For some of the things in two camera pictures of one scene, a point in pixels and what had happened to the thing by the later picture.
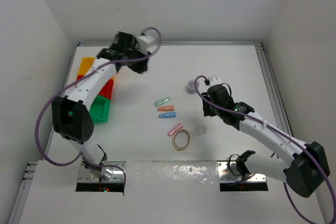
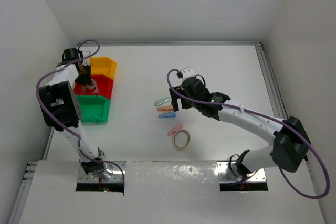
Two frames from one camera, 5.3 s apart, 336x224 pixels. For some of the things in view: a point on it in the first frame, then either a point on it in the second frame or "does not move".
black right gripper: [207, 111] → [175, 97]
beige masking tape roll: [177, 148] does not move
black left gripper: [139, 66] → [87, 80]
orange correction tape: [168, 108] does not move
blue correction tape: [167, 115] does not move
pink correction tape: [176, 128] does not move
